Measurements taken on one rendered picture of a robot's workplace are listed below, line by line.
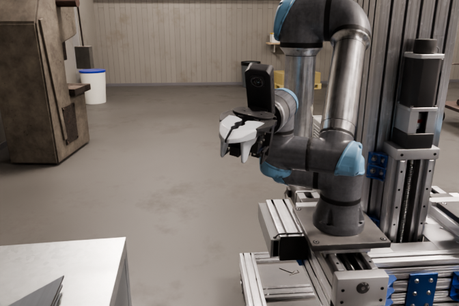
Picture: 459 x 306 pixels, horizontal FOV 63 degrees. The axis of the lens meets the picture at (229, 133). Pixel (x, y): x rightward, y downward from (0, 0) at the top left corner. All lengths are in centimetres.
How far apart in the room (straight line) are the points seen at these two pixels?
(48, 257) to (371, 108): 101
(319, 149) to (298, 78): 29
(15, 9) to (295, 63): 400
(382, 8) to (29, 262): 117
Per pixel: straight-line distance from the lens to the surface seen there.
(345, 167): 80
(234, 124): 58
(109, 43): 1075
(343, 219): 112
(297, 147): 81
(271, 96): 65
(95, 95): 842
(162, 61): 1056
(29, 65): 467
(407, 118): 122
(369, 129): 126
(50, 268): 104
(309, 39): 101
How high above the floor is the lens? 161
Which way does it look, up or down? 16 degrees down
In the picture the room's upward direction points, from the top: straight up
